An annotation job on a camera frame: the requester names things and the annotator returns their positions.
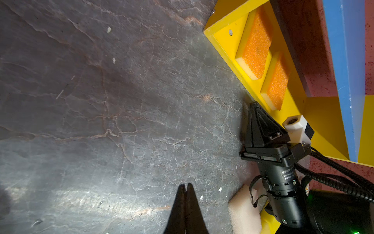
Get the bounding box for pale pink sponge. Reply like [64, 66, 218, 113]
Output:
[228, 185, 266, 234]

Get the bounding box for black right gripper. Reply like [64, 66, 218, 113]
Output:
[239, 101, 311, 228]

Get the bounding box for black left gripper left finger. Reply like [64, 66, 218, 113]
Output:
[164, 184, 186, 234]

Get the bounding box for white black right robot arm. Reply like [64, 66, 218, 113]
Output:
[240, 102, 374, 234]

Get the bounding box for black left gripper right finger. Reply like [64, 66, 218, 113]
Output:
[185, 183, 208, 234]

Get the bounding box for yellow shelf unit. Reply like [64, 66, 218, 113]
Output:
[204, 1, 374, 166]

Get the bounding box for yellow orange scrub sponge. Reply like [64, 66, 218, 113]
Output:
[235, 5, 274, 81]

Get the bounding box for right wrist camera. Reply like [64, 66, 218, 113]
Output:
[282, 115, 315, 144]

